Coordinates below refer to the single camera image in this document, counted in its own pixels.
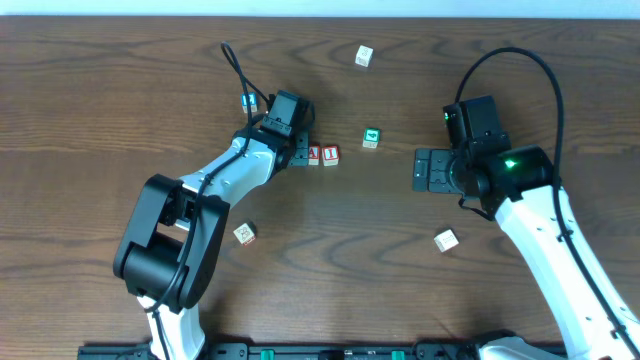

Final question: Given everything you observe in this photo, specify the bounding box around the plain wooden block top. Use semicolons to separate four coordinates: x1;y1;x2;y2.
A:
354;45;374;68

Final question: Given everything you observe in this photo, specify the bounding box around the red edged picture block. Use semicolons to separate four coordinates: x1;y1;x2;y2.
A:
233;221;257;246

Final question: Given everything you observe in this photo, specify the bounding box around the green number 4 block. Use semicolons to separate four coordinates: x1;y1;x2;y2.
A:
362;128;381;149

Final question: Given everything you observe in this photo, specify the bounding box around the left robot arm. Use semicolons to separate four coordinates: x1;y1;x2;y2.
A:
113;91;315;359

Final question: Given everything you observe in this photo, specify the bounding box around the plain wooden block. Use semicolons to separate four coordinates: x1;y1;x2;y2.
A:
434;229;459;252
354;45;374;68

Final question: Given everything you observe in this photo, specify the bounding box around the red letter I block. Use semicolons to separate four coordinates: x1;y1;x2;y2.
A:
321;146;340;166

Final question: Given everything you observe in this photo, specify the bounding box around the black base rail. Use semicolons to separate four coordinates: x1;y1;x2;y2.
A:
77;341;571;360

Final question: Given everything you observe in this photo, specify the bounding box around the plain wooden block right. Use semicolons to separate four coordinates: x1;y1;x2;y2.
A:
434;229;459;252

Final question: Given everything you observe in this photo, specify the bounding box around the red letter A block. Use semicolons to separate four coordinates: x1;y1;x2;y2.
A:
308;145;320;166

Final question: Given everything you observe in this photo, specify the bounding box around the blue number 2 block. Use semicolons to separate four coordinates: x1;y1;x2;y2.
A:
241;92;259;113

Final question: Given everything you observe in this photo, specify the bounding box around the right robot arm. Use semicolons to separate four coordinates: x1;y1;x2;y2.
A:
412;96;639;359

